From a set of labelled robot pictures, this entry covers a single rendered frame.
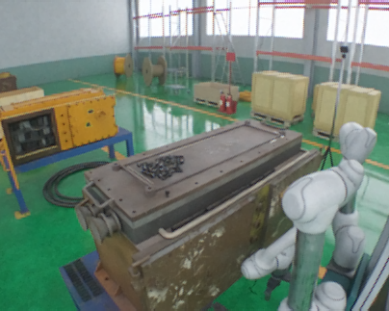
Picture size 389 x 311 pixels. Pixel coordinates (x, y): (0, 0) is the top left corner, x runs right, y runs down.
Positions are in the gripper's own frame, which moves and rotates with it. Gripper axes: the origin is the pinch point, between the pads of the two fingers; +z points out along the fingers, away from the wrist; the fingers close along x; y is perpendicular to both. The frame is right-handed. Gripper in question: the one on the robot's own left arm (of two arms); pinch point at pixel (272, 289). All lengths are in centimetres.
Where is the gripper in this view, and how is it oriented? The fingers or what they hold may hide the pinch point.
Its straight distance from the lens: 162.9
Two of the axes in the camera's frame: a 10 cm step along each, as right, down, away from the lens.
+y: -7.6, -2.7, 5.9
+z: 0.0, 9.1, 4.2
